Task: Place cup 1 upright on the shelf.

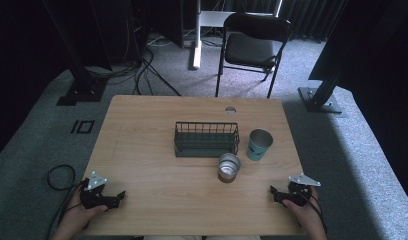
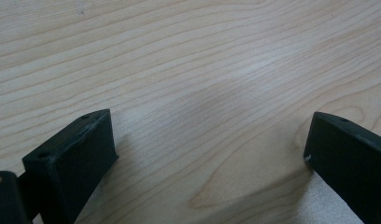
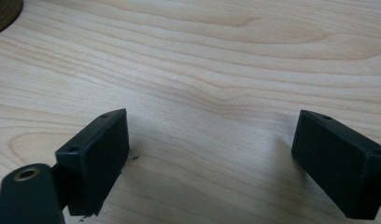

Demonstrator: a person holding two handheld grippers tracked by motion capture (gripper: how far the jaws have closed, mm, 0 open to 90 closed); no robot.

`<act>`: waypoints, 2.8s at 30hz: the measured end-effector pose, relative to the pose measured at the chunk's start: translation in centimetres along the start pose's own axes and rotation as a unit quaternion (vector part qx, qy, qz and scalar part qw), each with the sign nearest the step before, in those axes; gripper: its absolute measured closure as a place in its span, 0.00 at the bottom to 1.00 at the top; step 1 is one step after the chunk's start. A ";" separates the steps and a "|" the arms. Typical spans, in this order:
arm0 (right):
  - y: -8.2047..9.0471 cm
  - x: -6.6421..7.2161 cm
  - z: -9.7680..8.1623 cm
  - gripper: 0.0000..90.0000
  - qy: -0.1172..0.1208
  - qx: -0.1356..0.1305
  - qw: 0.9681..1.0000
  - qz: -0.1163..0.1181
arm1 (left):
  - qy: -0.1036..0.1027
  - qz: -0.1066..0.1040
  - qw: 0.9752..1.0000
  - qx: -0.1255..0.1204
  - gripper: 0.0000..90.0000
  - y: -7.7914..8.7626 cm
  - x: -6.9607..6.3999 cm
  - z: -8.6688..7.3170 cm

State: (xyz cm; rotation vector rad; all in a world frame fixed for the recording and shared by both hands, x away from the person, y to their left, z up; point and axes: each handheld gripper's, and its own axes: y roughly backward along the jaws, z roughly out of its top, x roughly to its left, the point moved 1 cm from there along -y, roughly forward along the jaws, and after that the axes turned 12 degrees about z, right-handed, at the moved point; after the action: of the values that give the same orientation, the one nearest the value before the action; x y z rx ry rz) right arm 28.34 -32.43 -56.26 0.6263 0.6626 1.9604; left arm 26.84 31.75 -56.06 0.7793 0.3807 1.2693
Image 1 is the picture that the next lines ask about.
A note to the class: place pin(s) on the person's left hand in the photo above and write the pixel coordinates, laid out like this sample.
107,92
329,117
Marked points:
82,215

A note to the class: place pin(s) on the dark curtain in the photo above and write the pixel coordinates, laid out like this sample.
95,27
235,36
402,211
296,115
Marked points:
308,16

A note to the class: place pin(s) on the white desk frame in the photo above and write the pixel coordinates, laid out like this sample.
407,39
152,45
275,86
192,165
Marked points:
197,50

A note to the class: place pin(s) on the black folding chair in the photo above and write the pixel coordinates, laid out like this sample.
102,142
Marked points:
250,50

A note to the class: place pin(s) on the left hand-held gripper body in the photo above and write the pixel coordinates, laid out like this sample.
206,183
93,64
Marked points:
96,191

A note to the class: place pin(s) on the black stand with square base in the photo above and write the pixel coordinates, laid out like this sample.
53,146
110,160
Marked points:
80,90

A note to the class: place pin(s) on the person's right hand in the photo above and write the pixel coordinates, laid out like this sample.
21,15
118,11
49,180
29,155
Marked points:
305,213

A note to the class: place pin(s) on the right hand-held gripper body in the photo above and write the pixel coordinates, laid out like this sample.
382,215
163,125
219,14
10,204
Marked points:
300,191

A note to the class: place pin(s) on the steel cup with brown base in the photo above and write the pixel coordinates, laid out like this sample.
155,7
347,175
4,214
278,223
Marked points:
228,176

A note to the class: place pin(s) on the teal metal cup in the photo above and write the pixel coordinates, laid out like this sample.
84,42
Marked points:
257,151

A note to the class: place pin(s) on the black stand with bolted base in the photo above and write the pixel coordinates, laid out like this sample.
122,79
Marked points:
320,100

